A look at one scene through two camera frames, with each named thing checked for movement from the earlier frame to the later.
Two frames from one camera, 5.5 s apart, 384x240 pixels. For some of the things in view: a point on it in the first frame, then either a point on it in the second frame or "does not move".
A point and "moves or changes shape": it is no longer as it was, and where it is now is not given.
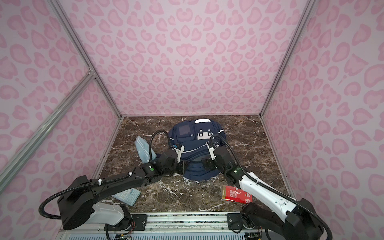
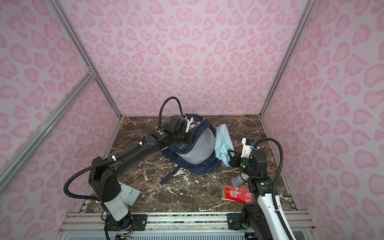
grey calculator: [129, 196] does not move
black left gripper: [184, 166] → [190, 138]
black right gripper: [210, 166] → [233, 159]
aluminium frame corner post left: [81, 49] does not move
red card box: [232, 193] does not move
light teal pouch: [143, 149] moves or changes shape
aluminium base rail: [207, 226] does not move
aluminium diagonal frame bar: [14, 163] does not move
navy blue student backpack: [193, 135] moves or changes shape
